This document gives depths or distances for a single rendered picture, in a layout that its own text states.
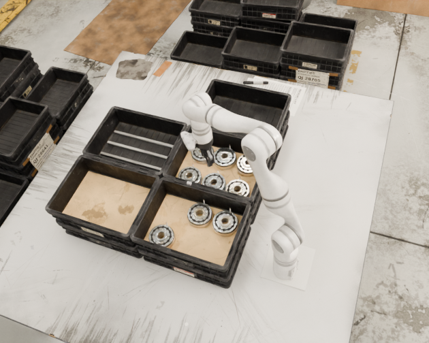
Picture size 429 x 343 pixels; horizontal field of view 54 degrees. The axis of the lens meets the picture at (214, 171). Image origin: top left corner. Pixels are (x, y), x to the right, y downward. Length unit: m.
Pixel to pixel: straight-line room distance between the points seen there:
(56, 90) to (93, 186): 1.33
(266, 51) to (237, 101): 1.01
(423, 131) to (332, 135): 1.19
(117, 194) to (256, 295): 0.73
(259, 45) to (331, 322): 2.01
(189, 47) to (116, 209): 1.80
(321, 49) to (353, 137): 0.92
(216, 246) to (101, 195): 0.58
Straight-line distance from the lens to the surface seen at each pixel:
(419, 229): 2.82
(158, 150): 2.00
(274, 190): 1.32
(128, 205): 1.87
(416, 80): 3.58
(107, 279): 1.89
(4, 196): 2.91
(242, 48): 3.11
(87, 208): 1.92
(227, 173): 1.87
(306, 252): 1.84
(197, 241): 1.72
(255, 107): 2.10
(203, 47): 3.33
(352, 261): 1.85
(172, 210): 1.81
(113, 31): 4.14
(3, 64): 3.39
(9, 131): 2.90
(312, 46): 2.96
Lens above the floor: 2.39
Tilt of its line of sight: 56 degrees down
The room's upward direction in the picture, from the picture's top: 10 degrees counter-clockwise
